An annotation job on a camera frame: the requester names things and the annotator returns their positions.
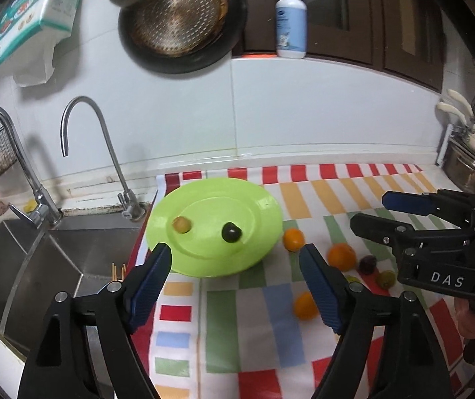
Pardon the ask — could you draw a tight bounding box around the green grape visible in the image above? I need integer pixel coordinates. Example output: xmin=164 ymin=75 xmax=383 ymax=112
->
xmin=376 ymin=270 xmax=397 ymax=290
xmin=346 ymin=276 xmax=361 ymax=283

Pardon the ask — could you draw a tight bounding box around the dark plum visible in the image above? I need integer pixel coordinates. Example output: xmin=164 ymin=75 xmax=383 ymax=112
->
xmin=221 ymin=222 xmax=242 ymax=243
xmin=358 ymin=255 xmax=377 ymax=275

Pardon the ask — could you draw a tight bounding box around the large orange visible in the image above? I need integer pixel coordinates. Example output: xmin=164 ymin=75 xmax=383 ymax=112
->
xmin=327 ymin=243 xmax=358 ymax=272

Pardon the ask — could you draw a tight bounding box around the small orange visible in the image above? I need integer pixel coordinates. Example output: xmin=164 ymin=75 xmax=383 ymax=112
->
xmin=283 ymin=228 xmax=306 ymax=253
xmin=292 ymin=291 xmax=319 ymax=321

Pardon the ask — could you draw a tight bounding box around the beige longan fruit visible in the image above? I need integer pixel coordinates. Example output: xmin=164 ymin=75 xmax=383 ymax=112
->
xmin=172 ymin=216 xmax=192 ymax=234

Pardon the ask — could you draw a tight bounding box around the person's hand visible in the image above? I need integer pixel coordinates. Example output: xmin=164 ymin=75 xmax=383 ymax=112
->
xmin=454 ymin=298 xmax=475 ymax=339

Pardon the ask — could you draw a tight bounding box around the steel cooking pot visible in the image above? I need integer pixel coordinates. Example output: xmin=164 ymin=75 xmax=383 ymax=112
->
xmin=442 ymin=140 xmax=475 ymax=195

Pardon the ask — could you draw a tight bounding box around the stainless steel sink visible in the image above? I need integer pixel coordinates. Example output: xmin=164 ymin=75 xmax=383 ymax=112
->
xmin=0 ymin=213 xmax=141 ymax=357

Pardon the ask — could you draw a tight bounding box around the colourful striped tablecloth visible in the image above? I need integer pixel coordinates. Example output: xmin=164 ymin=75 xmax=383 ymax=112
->
xmin=134 ymin=163 xmax=452 ymax=398

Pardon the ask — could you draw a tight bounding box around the large chrome faucet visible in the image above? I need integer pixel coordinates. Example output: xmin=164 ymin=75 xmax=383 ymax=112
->
xmin=0 ymin=103 xmax=65 ymax=230

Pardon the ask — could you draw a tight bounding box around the slim gooseneck faucet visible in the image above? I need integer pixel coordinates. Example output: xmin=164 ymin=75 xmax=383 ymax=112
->
xmin=59 ymin=95 xmax=147 ymax=222

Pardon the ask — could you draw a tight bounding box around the green plate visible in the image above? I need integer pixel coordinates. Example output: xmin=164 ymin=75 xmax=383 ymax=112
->
xmin=145 ymin=178 xmax=283 ymax=278

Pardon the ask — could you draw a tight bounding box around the white soap dispenser bottle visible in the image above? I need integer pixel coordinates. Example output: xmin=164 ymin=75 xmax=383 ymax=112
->
xmin=275 ymin=0 xmax=307 ymax=60

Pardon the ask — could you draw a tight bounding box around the black frying pan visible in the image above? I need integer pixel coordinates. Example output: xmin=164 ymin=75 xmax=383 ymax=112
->
xmin=118 ymin=0 xmax=247 ymax=75

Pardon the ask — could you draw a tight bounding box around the teal tissue box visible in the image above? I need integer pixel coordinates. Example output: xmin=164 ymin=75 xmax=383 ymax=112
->
xmin=0 ymin=0 xmax=88 ymax=75

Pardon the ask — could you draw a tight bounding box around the white knife handle lower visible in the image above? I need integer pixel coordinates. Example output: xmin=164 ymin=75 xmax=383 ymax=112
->
xmin=436 ymin=102 xmax=468 ymax=127

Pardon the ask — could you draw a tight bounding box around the white knife handle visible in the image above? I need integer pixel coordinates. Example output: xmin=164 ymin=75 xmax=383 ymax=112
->
xmin=436 ymin=102 xmax=468 ymax=127
xmin=447 ymin=88 xmax=474 ymax=118

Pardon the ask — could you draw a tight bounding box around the white knife handle upper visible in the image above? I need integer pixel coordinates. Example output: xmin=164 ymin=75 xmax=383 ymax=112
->
xmin=447 ymin=88 xmax=474 ymax=118

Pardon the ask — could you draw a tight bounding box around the dark wooden window frame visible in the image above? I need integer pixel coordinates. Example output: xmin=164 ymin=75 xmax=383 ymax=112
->
xmin=235 ymin=0 xmax=444 ymax=91

